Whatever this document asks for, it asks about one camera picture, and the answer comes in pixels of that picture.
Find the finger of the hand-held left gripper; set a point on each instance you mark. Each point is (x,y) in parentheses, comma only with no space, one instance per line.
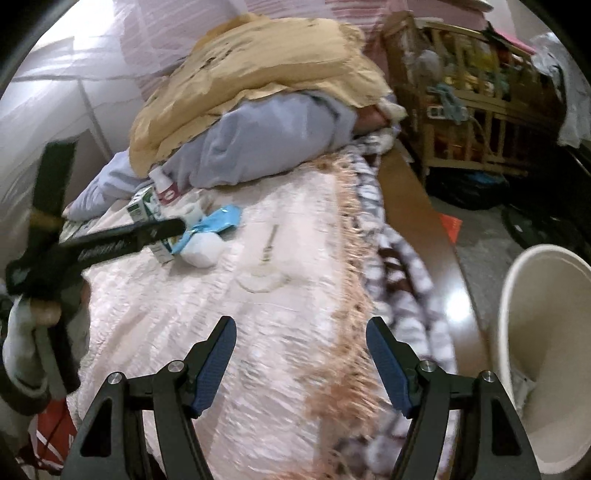
(143,237)

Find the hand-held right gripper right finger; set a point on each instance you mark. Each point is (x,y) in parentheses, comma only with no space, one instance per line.
(388,369)

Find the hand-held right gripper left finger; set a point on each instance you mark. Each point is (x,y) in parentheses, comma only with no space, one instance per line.
(214,369)

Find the cream plastic waste bin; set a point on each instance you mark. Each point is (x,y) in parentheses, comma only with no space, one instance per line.
(558,350)

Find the person's left forearm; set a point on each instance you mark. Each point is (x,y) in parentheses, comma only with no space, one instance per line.
(18,397)

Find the person's left hand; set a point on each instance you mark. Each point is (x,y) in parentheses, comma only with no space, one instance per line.
(23,341)

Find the green patterned paper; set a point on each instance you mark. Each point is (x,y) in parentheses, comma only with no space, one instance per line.
(74,227)

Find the white bottle with red label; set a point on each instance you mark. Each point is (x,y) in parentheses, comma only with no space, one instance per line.
(165,189)

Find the crumpled white tissue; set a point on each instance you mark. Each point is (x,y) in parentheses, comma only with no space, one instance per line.
(191,210)

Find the pink fringed bedspread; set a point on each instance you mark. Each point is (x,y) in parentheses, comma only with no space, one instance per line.
(258,332)

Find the light blue plastic wrapper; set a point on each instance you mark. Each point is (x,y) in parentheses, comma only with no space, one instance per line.
(217,220)

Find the brown white patterned blanket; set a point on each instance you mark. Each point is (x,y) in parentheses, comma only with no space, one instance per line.
(411,277)

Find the small beige stick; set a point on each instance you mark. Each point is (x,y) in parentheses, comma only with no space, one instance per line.
(270,242)

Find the pink mosquito net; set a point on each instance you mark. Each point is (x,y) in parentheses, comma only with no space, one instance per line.
(115,41)

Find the lavender blanket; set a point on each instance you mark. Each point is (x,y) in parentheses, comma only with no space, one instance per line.
(258,134)

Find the orange paper scrap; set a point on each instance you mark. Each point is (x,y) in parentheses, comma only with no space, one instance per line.
(451,227)

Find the red white bag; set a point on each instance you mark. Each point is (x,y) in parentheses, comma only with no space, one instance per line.
(51,434)

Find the black plastic bag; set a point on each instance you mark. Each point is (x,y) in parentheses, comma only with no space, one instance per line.
(461,189)

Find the yellow quilt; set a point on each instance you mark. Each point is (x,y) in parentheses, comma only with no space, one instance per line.
(258,64)

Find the white power strip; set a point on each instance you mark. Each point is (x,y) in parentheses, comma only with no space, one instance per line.
(436,112)

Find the wooden crib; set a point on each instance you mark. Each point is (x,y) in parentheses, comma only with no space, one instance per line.
(485,120)

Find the white plastic bag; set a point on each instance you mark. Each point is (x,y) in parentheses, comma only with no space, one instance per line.
(575,115)

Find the brown wooden bed frame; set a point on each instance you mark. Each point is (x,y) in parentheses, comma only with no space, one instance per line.
(434,230)

